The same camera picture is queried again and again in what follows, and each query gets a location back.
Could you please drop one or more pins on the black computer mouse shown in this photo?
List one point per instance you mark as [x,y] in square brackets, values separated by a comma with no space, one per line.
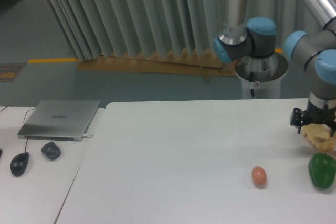
[19,164]

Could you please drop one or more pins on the silver closed laptop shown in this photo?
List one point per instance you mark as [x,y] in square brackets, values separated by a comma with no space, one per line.
[60,119]

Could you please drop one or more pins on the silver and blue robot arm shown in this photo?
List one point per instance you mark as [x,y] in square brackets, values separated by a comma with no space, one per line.
[315,54]

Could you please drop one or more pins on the flat brown cardboard sheet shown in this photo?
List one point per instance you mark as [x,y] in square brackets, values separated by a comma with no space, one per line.
[114,64]

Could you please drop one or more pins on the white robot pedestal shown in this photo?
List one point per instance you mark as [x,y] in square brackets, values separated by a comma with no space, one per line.
[261,77]

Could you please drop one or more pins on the brown egg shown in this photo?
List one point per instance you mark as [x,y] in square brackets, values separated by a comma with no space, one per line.
[259,177]

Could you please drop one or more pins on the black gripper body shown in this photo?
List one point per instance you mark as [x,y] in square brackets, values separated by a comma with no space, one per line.
[319,113]

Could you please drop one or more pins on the grey-green pleated curtain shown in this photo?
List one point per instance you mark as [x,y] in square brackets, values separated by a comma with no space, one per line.
[140,28]

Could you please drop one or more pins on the loaf of bread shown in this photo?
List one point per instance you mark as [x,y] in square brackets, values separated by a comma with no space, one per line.
[318,136]

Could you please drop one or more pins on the small black device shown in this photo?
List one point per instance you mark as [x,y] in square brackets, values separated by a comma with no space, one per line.
[51,151]

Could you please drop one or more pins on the green bell pepper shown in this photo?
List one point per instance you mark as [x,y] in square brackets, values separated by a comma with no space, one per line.
[321,169]

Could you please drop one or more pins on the white usb plug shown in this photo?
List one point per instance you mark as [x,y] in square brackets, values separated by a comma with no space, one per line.
[87,136]

